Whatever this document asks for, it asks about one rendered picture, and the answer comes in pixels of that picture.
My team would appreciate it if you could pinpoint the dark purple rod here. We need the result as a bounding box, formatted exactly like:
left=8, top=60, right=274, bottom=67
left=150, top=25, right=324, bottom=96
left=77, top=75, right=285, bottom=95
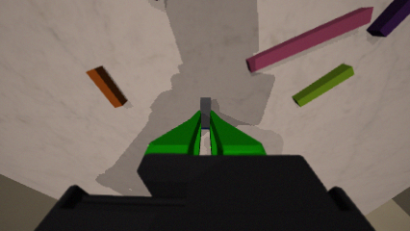
left=367, top=0, right=410, bottom=38

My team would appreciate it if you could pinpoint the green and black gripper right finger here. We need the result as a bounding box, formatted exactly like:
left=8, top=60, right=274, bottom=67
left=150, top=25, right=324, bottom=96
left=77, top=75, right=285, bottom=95
left=210, top=111, right=267, bottom=155

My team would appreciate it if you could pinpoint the orange rod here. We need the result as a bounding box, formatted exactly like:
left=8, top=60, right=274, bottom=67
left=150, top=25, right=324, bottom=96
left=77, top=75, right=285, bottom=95
left=86, top=66, right=127, bottom=108

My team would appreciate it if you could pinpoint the dark grey rectangular block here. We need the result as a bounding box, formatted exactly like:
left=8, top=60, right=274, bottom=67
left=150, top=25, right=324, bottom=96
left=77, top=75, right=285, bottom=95
left=200, top=97, right=211, bottom=127

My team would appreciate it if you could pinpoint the pink rod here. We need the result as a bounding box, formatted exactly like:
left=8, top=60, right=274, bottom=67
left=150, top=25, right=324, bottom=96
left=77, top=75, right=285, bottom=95
left=246, top=7, right=373, bottom=73

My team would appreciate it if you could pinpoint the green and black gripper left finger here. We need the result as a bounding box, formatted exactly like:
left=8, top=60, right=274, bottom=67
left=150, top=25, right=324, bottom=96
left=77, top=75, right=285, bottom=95
left=143, top=111, right=201, bottom=156

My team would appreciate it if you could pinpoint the lime green rod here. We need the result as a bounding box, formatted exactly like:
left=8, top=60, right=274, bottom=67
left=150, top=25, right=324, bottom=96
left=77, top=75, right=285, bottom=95
left=292, top=64, right=354, bottom=107

